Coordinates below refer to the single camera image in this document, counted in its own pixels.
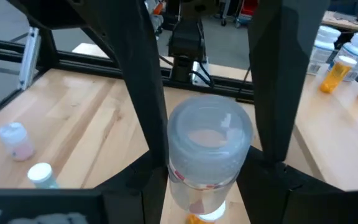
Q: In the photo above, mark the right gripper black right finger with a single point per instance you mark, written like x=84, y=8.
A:
x=306, y=205

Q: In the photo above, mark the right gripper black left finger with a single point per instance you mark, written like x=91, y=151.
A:
x=73, y=208

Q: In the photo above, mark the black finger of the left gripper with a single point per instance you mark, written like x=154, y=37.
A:
x=278, y=77
x=135, y=77

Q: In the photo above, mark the small orange pill bottle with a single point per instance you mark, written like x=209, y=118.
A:
x=337, y=74

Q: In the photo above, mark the clear pink-tinted pill bottle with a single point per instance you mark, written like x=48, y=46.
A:
x=208, y=140
x=15, y=143

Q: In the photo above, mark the blue pill bottle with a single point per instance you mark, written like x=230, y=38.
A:
x=42, y=175

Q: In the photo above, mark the silver aluminium extrusion bar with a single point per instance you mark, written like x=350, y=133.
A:
x=30, y=59

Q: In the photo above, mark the wooden-top rolling workbench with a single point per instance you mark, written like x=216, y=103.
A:
x=343, y=22

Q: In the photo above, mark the medium orange pill bottle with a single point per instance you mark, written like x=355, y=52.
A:
x=216, y=214

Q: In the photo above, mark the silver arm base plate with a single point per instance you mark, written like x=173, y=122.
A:
x=201, y=74

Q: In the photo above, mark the wooden shelf black frame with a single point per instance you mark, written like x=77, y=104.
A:
x=337, y=140

